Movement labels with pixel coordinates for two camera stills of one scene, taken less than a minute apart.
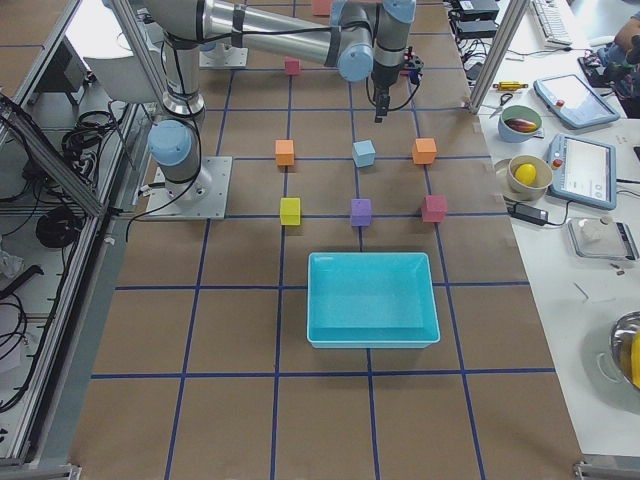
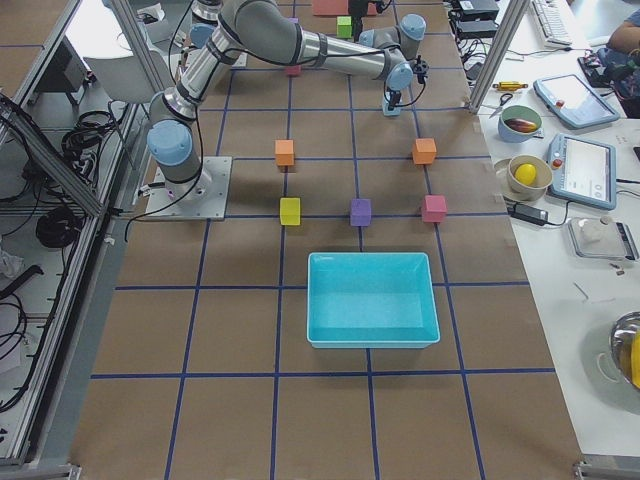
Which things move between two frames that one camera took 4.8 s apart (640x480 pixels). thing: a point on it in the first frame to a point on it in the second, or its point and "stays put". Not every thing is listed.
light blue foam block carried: [363, 153] to [386, 102]
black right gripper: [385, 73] to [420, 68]
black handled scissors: [504, 98] stays put
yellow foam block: [290, 211] stays put
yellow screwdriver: [508, 86] stays put
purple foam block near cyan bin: [361, 212] stays put
